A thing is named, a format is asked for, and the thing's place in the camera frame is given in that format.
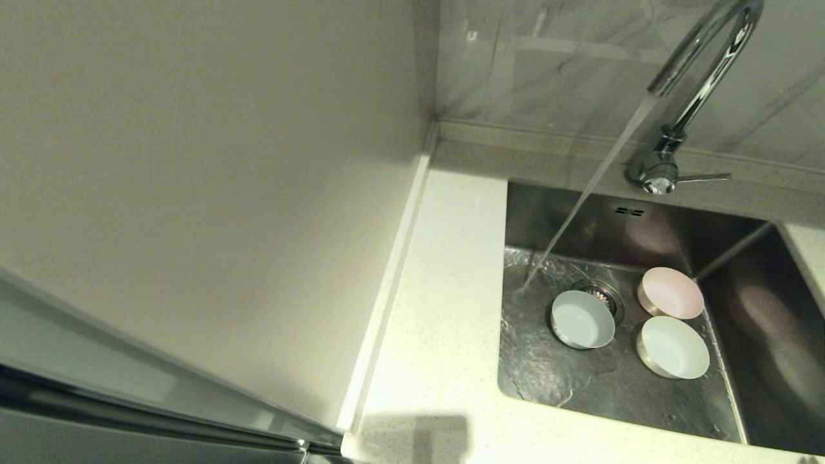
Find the chrome gooseneck faucet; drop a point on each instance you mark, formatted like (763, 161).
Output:
(660, 173)

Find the running water stream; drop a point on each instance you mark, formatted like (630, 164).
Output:
(593, 183)

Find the pink bowl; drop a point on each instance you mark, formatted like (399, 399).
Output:
(671, 293)

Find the light blue bowl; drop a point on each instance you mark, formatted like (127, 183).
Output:
(582, 320)

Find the stainless steel sink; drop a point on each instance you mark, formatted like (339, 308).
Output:
(580, 386)

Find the white bowl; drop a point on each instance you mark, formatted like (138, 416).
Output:
(673, 348)

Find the metal sink drain strainer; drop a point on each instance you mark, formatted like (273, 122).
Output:
(607, 295)

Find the stainless steel refrigerator door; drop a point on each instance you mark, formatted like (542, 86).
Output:
(64, 412)

